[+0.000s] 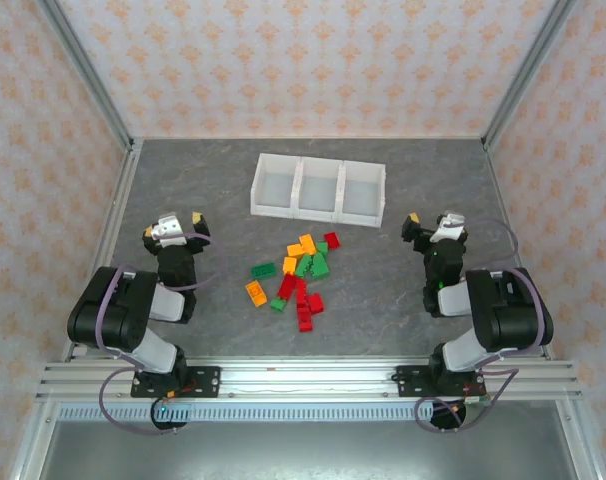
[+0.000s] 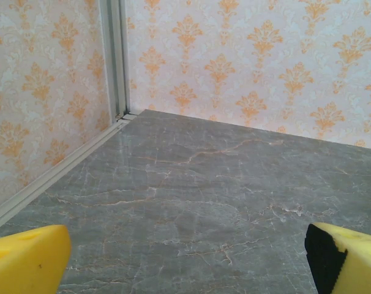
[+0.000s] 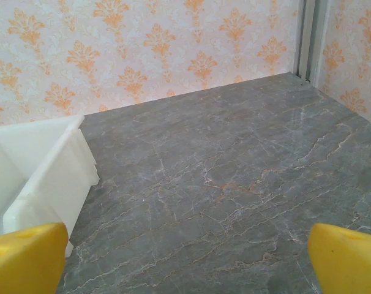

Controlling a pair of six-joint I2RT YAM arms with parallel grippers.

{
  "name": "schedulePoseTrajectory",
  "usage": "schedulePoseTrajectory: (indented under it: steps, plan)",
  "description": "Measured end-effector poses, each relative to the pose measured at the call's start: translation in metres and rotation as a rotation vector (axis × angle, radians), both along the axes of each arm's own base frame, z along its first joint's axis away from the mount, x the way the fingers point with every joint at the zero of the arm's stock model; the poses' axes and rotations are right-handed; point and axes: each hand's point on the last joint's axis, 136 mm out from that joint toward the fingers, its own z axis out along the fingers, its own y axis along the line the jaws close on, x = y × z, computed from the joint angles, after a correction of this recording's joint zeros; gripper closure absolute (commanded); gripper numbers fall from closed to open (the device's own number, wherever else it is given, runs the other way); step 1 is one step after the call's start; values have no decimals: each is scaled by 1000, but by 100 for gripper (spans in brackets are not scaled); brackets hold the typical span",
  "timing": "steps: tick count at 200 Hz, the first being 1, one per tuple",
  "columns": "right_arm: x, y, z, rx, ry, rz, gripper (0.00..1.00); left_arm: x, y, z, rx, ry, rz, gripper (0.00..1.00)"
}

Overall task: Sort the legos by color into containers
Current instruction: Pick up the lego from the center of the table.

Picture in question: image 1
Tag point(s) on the red lego brick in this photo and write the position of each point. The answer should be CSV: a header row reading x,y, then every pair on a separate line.
x,y
300,291
332,240
305,321
316,303
286,286

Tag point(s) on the orange curved lego brick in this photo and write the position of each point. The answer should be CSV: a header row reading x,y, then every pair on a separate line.
x,y
256,294

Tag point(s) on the green small lego brick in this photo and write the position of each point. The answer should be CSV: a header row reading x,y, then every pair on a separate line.
x,y
322,247

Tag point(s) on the green tall square lego brick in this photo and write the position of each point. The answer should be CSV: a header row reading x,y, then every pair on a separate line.
x,y
321,266

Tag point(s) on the green curved lego brick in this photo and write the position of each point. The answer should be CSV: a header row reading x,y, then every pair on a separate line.
x,y
278,305

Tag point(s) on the green long lego brick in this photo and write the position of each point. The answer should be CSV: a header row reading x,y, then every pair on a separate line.
x,y
303,267

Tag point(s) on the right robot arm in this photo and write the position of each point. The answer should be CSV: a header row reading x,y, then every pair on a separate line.
x,y
508,320

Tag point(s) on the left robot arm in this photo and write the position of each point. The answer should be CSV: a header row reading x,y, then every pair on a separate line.
x,y
128,310

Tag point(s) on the green flat lego plate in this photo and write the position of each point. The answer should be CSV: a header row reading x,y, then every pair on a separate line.
x,y
263,270

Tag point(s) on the metal sheet panel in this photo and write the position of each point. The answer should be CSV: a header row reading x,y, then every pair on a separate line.
x,y
308,450

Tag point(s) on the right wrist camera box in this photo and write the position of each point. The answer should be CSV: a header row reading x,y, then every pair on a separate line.
x,y
450,223

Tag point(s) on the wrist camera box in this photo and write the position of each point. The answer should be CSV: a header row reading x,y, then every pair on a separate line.
x,y
450,223
169,229

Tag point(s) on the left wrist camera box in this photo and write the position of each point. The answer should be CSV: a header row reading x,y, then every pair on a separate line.
x,y
169,229

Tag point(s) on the aluminium floor rail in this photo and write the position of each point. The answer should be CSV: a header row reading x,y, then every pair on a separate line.
x,y
495,175
106,250

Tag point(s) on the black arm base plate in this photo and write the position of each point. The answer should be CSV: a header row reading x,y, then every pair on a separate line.
x,y
408,380
205,380

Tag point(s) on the aluminium mounting rail beam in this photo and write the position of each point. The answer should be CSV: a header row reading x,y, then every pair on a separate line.
x,y
308,380

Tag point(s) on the aluminium frame post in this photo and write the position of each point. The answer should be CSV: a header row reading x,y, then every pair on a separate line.
x,y
87,70
528,70

